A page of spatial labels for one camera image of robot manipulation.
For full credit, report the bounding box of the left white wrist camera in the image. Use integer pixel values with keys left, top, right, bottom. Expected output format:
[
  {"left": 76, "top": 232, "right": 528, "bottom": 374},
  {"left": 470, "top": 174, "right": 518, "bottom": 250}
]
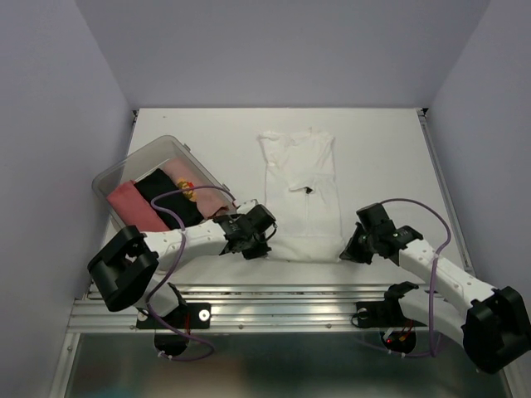
[{"left": 235, "top": 199, "right": 259, "bottom": 214}]

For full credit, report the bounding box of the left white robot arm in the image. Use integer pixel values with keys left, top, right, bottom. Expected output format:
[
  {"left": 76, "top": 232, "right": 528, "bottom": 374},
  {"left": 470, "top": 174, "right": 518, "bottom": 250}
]
[{"left": 87, "top": 204, "right": 277, "bottom": 327}]

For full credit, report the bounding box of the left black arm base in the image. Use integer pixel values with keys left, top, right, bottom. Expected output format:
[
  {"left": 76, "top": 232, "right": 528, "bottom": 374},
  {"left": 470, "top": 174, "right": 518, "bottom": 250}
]
[{"left": 136, "top": 283, "right": 212, "bottom": 330}]

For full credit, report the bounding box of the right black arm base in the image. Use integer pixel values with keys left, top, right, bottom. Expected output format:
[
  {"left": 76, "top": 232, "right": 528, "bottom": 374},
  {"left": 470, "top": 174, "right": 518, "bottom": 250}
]
[{"left": 350, "top": 281, "right": 428, "bottom": 329}]

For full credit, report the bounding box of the rolled black t-shirt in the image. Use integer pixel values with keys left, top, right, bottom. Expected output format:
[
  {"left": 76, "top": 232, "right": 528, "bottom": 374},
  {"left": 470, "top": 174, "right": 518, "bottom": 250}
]
[{"left": 134, "top": 168, "right": 204, "bottom": 230}]

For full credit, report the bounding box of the white printed t-shirt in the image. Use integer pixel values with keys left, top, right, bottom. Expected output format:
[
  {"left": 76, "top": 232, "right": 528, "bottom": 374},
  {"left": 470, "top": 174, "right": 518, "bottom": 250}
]
[{"left": 258, "top": 129, "right": 345, "bottom": 264}]

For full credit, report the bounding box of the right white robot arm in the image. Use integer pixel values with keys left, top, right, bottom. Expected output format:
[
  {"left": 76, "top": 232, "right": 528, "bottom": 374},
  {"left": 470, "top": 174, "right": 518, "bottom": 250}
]
[{"left": 340, "top": 202, "right": 530, "bottom": 374}]

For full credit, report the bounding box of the rolled pink printed t-shirt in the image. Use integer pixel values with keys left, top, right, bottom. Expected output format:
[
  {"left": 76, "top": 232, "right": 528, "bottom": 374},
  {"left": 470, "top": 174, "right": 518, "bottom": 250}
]
[{"left": 162, "top": 158, "right": 230, "bottom": 219}]

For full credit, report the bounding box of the rolled red t-shirt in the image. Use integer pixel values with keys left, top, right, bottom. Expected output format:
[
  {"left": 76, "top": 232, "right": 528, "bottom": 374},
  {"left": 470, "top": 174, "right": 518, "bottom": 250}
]
[{"left": 106, "top": 180, "right": 169, "bottom": 232}]

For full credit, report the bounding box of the clear plastic storage bin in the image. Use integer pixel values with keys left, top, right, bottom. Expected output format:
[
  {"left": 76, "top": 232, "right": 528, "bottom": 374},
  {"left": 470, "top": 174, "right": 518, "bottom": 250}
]
[{"left": 92, "top": 135, "right": 236, "bottom": 230}]

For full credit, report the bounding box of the aluminium mounting rail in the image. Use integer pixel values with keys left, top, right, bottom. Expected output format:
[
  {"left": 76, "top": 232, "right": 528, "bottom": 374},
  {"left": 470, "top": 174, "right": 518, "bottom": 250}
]
[{"left": 67, "top": 284, "right": 387, "bottom": 334}]

